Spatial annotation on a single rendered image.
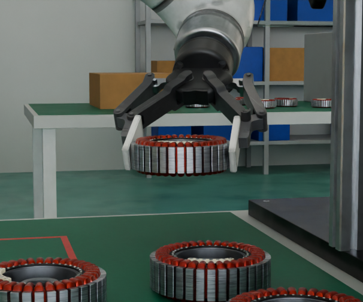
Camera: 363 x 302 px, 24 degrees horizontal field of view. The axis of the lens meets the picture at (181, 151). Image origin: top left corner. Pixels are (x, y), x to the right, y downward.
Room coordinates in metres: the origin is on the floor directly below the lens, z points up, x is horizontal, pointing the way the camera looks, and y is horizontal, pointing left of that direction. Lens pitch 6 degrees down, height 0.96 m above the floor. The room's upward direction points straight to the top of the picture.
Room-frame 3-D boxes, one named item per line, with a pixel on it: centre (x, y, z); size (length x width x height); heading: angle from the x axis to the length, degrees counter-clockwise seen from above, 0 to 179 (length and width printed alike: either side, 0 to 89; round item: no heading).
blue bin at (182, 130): (7.34, 0.10, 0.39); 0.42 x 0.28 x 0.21; 14
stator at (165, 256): (0.79, -0.03, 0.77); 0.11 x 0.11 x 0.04
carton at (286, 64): (7.56, -0.84, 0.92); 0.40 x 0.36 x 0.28; 13
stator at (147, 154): (0.97, 0.00, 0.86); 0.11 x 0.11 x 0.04
